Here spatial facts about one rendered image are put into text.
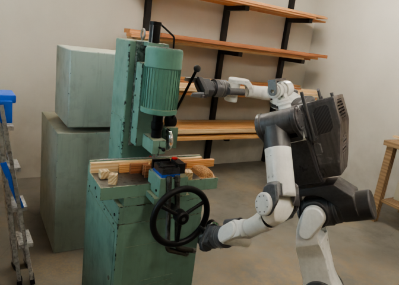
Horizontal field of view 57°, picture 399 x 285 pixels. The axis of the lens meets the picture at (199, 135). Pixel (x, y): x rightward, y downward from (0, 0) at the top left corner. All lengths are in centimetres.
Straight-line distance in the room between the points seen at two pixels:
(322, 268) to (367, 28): 385
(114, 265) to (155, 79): 88
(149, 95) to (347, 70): 377
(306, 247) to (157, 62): 100
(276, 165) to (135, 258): 92
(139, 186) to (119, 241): 28
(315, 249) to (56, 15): 316
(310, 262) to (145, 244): 76
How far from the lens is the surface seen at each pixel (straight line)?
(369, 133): 494
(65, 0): 393
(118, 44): 205
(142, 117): 187
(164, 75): 169
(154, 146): 179
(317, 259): 161
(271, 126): 128
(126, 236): 179
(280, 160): 124
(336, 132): 140
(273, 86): 147
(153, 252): 190
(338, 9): 542
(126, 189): 168
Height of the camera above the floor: 155
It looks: 14 degrees down
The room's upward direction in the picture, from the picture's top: 7 degrees clockwise
